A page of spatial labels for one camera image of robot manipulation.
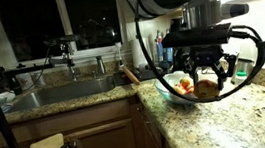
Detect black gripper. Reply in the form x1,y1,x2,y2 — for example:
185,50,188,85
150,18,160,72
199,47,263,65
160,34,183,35
180,41,243,95

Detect yellow red peach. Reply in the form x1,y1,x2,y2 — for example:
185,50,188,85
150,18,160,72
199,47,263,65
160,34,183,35
192,77,221,101

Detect large glass bowl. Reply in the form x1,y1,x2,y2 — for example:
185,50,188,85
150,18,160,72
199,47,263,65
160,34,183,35
153,66,222,109

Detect yellow red apple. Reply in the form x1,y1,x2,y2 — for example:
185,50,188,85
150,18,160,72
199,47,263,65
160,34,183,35
178,75,193,90

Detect tall black appliance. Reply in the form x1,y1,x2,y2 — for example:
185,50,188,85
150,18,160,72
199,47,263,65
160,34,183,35
167,16,195,74

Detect small bottle green cap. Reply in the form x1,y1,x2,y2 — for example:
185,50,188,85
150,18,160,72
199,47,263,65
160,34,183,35
232,69,248,87

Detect blue spray bottle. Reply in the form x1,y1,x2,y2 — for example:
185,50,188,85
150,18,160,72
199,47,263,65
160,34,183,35
162,28,175,64

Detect metal cup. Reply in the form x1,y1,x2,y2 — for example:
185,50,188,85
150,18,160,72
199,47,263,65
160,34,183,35
236,55,259,80

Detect spray bottle red label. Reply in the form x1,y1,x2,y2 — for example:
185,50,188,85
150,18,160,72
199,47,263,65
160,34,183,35
154,29,166,64

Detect black flat tray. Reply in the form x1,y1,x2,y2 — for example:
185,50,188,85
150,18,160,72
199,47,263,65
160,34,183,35
111,62,176,86

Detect pale spray bottle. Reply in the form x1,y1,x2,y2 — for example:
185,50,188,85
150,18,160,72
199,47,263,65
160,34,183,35
147,32,159,65

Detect paper towel roll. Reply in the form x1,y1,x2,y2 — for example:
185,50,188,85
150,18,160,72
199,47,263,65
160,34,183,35
130,36,153,70

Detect wooden rolling pin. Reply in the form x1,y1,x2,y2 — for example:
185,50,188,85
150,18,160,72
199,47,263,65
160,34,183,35
121,64,142,88

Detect white dish brush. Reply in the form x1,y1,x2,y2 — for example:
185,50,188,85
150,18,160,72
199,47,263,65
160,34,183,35
114,41,126,71

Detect metal soap dispenser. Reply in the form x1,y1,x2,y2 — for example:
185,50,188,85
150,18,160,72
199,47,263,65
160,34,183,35
94,55,107,77

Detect wooden base cabinet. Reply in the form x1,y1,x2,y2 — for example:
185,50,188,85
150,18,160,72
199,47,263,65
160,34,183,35
0,90,182,148

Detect chrome kitchen faucet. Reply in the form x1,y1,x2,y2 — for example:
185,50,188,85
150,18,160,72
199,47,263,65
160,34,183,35
48,42,80,85

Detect stainless steel sink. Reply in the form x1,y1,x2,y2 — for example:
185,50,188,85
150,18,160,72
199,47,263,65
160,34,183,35
4,75,118,114

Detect white framed window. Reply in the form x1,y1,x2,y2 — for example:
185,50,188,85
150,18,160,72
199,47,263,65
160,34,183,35
0,0,130,71

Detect white mug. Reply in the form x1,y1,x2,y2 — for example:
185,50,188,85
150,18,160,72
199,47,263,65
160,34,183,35
31,72,47,89
16,72,36,92

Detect light wooden board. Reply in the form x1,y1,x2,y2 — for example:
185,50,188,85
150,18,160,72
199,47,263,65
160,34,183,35
23,132,66,148

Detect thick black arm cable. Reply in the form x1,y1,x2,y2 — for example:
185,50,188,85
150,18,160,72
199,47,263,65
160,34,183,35
112,0,265,113

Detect black stereo camera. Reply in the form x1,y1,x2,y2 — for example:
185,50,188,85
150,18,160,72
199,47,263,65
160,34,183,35
43,33,83,49

